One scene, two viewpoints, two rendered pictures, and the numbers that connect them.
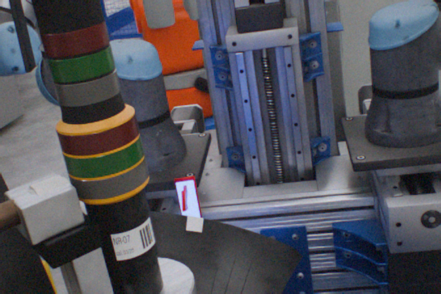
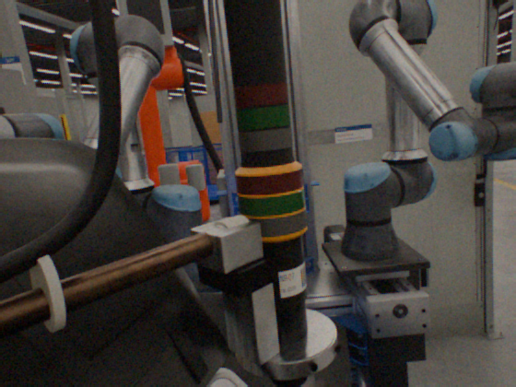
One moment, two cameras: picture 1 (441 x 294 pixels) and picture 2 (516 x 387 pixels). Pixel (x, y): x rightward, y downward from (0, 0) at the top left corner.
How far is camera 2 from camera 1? 0.15 m
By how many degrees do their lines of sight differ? 15
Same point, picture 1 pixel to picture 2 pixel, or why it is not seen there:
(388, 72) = (359, 208)
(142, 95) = (187, 222)
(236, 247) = not seen: hidden behind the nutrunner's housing
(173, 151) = not seen: hidden behind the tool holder
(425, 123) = (385, 243)
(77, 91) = (267, 136)
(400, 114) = (369, 237)
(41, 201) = (235, 231)
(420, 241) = (393, 329)
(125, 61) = (177, 197)
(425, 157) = (389, 266)
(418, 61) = (380, 201)
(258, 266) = not seen: hidden behind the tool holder
